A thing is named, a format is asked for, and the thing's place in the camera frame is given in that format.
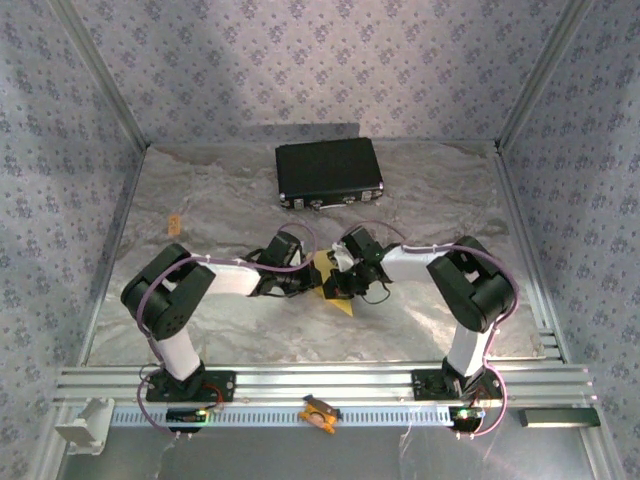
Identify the slotted grey cable duct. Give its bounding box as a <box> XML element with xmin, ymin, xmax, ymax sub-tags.
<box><xmin>109</xmin><ymin>405</ymin><xmax>461</xmax><ymax>429</ymax></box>

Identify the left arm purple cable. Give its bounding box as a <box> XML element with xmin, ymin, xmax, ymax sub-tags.
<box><xmin>135</xmin><ymin>222</ymin><xmax>319</xmax><ymax>441</ymax></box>

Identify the yellow paper sheet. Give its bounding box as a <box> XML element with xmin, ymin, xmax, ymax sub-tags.
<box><xmin>312</xmin><ymin>248</ymin><xmax>356</xmax><ymax>317</ymax></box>

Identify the aluminium side rail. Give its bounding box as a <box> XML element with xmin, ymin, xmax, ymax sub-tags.
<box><xmin>74</xmin><ymin>144</ymin><xmax>151</xmax><ymax>369</ymax></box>
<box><xmin>493</xmin><ymin>144</ymin><xmax>574</xmax><ymax>365</ymax></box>

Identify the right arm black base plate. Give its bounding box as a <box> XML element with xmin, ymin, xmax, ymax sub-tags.
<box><xmin>410</xmin><ymin>368</ymin><xmax>504</xmax><ymax>401</ymax></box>

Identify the long aluminium base rail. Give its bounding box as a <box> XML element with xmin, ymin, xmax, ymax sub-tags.
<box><xmin>52</xmin><ymin>363</ymin><xmax>599</xmax><ymax>405</ymax></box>

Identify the black hard case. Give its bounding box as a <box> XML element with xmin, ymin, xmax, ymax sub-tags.
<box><xmin>274</xmin><ymin>136</ymin><xmax>385</xmax><ymax>210</ymax></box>

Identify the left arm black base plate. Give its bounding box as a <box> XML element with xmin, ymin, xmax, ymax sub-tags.
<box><xmin>144</xmin><ymin>368</ymin><xmax>237</xmax><ymax>404</ymax></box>

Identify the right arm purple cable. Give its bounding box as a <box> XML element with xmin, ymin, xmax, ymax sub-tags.
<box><xmin>349</xmin><ymin>220</ymin><xmax>520</xmax><ymax>440</ymax></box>

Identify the aluminium frame post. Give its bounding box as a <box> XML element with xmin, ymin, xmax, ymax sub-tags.
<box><xmin>494</xmin><ymin>0</ymin><xmax>601</xmax><ymax>151</ymax></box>
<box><xmin>48</xmin><ymin>0</ymin><xmax>151</xmax><ymax>150</ymax></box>

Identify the white plastic bracket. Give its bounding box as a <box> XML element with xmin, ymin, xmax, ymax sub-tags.
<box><xmin>53</xmin><ymin>397</ymin><xmax>115</xmax><ymax>456</ymax></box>

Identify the yellow orange connector clip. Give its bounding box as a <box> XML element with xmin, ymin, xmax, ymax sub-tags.
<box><xmin>297</xmin><ymin>394</ymin><xmax>341</xmax><ymax>435</ymax></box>

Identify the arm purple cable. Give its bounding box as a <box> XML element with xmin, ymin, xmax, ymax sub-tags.
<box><xmin>349</xmin><ymin>220</ymin><xmax>520</xmax><ymax>440</ymax></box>
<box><xmin>135</xmin><ymin>222</ymin><xmax>319</xmax><ymax>441</ymax></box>

